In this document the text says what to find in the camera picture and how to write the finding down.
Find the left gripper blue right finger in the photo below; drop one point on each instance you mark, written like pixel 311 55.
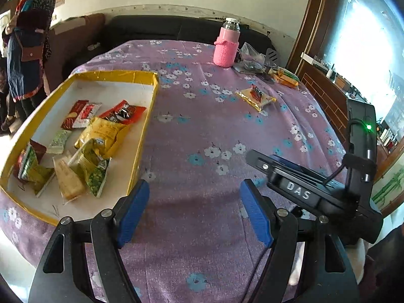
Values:
pixel 277 229

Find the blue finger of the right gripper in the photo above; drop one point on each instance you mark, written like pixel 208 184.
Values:
pixel 264 164

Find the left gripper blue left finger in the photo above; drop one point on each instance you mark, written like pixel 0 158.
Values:
pixel 110 230

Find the green yellow pea snack packet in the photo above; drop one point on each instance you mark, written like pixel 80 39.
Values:
pixel 90 166

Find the red dark candy packet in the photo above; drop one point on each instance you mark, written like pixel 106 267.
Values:
pixel 256 93

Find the white red small packet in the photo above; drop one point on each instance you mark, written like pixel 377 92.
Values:
pixel 86 114

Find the red chocolate snack packet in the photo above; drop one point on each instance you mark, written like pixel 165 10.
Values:
pixel 123 113

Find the beige wafer packet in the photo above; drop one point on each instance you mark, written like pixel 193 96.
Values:
pixel 70 185

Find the large beige cracker packet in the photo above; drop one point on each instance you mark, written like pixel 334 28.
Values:
pixel 259 106

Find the purple floral tablecloth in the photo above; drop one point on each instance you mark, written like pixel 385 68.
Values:
pixel 194 242

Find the orange biscuit boxes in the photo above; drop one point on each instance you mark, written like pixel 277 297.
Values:
pixel 285 77

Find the yellow snack bag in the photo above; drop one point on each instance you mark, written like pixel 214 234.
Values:
pixel 108 136

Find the pale green small packet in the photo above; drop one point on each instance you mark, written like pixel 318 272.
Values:
pixel 57 144

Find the clear plastic bag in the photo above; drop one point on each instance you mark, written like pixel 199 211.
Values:
pixel 249 61

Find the grey phone stand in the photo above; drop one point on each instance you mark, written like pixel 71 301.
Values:
pixel 271 58

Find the long red chip packet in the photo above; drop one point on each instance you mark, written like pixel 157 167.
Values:
pixel 73 114

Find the pink knit-sleeved bottle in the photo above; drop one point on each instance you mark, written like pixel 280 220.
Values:
pixel 226 44

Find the brown armchair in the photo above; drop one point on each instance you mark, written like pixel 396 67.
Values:
pixel 66 39

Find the black sofa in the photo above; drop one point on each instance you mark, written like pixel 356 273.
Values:
pixel 160 39

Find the woman in dark coat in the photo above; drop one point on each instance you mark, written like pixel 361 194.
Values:
pixel 27 42

